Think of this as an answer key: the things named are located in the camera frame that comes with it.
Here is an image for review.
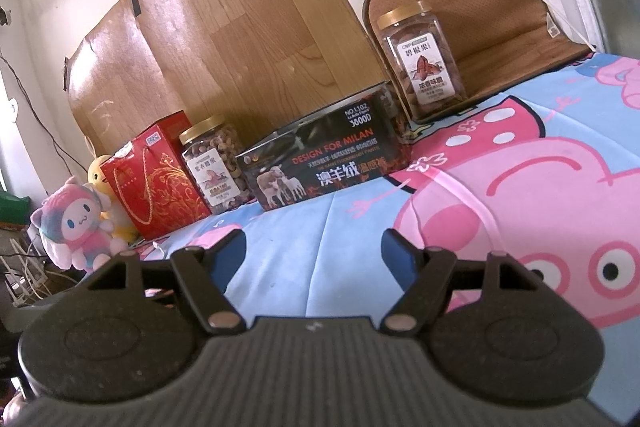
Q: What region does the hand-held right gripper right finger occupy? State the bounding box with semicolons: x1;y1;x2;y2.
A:
381;228;542;336

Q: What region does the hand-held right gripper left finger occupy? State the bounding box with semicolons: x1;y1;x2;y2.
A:
85;228;248;337

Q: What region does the cartoon pig printed blanket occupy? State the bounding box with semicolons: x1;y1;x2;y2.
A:
127;51;640;425

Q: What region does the round clear jar of nuts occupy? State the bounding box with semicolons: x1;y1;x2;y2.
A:
179;114;250;216

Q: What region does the red gift box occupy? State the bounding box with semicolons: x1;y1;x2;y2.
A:
100;110;214;242

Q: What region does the black printed box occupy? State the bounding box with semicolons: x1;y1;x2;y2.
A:
235;82;414;212

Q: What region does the yellow plush toy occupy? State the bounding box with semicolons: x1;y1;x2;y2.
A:
87;154;139;244

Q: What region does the pink plush toy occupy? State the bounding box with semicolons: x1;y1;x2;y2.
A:
30;177;129;273

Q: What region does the square clear jar of pecans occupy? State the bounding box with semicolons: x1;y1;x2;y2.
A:
376;1;469;124

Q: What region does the green box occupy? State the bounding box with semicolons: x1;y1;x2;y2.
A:
0;188;30;229

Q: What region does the wood-pattern board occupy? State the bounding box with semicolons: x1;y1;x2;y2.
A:
65;0;397;154

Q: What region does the brown cushion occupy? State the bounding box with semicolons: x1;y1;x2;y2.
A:
362;0;597;108

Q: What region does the white wire rack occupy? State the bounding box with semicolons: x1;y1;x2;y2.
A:
0;251;53;309

